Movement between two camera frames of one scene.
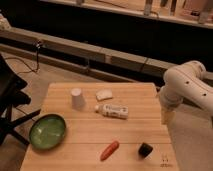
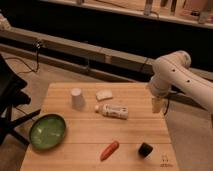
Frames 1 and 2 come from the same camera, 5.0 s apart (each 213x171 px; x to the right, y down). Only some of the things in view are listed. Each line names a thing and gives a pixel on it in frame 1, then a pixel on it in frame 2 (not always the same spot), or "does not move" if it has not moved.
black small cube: [145, 149] does not move
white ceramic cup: [76, 99] does not move
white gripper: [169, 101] to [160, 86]
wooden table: [110, 126] does not move
